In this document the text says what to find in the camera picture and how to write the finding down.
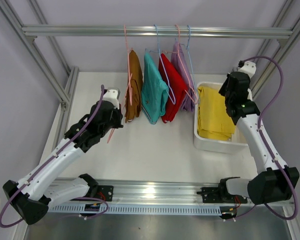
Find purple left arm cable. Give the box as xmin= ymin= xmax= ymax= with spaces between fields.
xmin=0 ymin=84 xmax=106 ymax=230

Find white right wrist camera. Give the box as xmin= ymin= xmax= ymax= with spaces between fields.
xmin=236 ymin=60 xmax=257 ymax=78

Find teal trousers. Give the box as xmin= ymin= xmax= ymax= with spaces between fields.
xmin=141 ymin=52 xmax=169 ymax=125

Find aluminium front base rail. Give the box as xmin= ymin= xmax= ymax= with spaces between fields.
xmin=22 ymin=177 xmax=296 ymax=207

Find aluminium hanging rail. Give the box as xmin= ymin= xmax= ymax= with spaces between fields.
xmin=21 ymin=24 xmax=293 ymax=40

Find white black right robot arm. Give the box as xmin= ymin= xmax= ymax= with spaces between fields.
xmin=217 ymin=71 xmax=300 ymax=205

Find yellow trousers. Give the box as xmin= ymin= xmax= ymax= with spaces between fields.
xmin=197 ymin=86 xmax=236 ymax=142

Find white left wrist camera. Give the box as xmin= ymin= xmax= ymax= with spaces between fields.
xmin=102 ymin=88 xmax=120 ymax=109

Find lilac trousers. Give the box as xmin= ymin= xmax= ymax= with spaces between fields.
xmin=170 ymin=41 xmax=198 ymax=112

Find pink hanger of brown trousers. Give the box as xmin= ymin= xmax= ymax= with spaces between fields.
xmin=123 ymin=24 xmax=133 ymax=105

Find red trousers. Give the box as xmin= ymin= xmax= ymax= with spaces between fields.
xmin=158 ymin=53 xmax=187 ymax=124

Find white plastic basket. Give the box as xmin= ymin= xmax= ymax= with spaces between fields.
xmin=194 ymin=81 xmax=249 ymax=154

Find aluminium left frame post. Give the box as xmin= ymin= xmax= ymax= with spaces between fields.
xmin=0 ymin=0 xmax=73 ymax=108

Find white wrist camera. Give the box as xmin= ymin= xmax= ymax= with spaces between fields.
xmin=236 ymin=60 xmax=257 ymax=78
xmin=102 ymin=88 xmax=120 ymax=109

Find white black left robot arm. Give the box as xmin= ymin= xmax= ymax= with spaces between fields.
xmin=2 ymin=98 xmax=123 ymax=225

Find grey slotted cable duct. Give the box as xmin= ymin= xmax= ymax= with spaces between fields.
xmin=49 ymin=203 xmax=222 ymax=216

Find aluminium frame post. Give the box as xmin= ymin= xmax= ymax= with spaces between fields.
xmin=0 ymin=0 xmax=73 ymax=108
xmin=250 ymin=0 xmax=300 ymax=99

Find pink hanger of yellow trousers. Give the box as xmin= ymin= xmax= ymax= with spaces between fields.
xmin=107 ymin=128 xmax=115 ymax=144

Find brown trousers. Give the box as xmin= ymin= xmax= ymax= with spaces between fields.
xmin=124 ymin=50 xmax=144 ymax=123

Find aluminium right frame post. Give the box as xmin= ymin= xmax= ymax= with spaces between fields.
xmin=250 ymin=0 xmax=300 ymax=99

